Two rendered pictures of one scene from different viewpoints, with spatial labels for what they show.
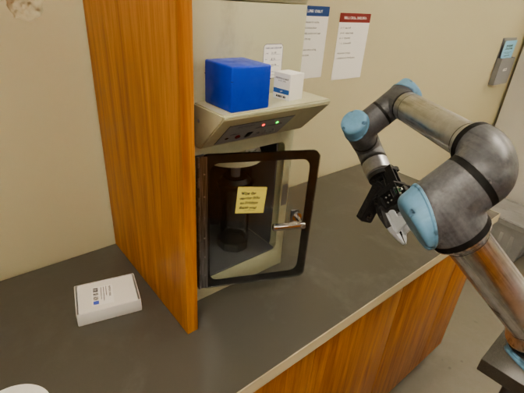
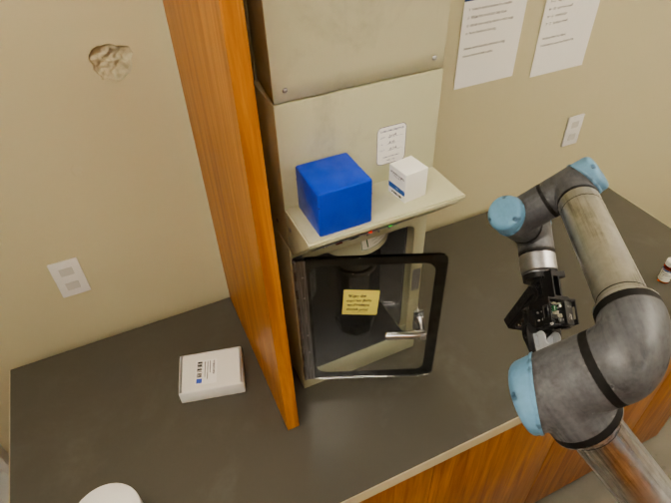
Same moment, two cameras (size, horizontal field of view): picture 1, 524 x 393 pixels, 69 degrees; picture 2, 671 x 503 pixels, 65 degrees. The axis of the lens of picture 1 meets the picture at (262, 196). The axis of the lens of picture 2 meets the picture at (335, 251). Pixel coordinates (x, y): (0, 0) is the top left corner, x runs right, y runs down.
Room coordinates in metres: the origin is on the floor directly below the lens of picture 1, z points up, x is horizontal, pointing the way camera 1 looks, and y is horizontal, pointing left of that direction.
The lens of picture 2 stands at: (0.11, -0.16, 2.09)
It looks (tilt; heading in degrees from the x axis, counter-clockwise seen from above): 41 degrees down; 18
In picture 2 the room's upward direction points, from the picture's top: 2 degrees counter-clockwise
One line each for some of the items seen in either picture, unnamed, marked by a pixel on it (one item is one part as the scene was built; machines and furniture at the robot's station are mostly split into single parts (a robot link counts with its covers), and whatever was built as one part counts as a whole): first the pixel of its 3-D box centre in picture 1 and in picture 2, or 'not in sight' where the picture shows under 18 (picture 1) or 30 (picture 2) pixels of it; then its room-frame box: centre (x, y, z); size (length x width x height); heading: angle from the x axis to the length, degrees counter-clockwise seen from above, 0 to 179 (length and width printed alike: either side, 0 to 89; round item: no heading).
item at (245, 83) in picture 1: (237, 83); (334, 194); (0.83, 0.07, 1.56); 0.10 x 0.10 x 0.09; 41
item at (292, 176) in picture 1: (257, 222); (370, 322); (0.87, 0.01, 1.19); 0.30 x 0.01 x 0.40; 108
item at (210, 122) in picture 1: (265, 122); (375, 223); (0.89, 0.01, 1.46); 0.32 x 0.11 x 0.10; 131
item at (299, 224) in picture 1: (288, 222); (405, 328); (0.86, -0.07, 1.20); 0.10 x 0.05 x 0.03; 108
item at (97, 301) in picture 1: (107, 298); (212, 373); (0.79, 0.40, 0.96); 0.16 x 0.12 x 0.04; 118
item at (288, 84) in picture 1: (288, 85); (407, 179); (0.93, -0.04, 1.54); 0.05 x 0.05 x 0.06; 48
